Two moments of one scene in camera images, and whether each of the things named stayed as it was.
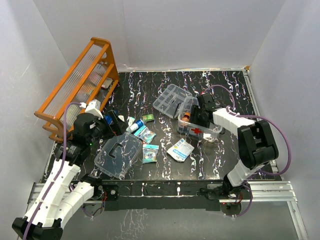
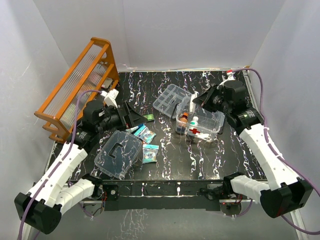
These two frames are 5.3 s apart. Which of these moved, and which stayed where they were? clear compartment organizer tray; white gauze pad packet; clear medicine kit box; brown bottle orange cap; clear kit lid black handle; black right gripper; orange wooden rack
Moved: black right gripper; brown bottle orange cap; white gauze pad packet
Stayed: orange wooden rack; clear medicine kit box; clear compartment organizer tray; clear kit lid black handle
